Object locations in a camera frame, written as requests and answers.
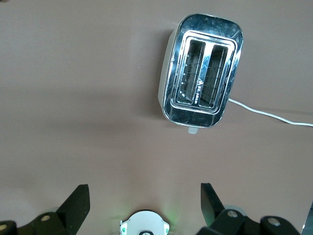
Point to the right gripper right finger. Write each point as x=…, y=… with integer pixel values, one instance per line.
x=230, y=222

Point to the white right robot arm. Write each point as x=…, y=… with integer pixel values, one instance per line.
x=146, y=221

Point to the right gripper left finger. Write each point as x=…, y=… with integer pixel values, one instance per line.
x=68, y=210

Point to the chrome and beige toaster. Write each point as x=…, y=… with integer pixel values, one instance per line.
x=190, y=117

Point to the table cover cloth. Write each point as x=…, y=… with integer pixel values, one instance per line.
x=73, y=98

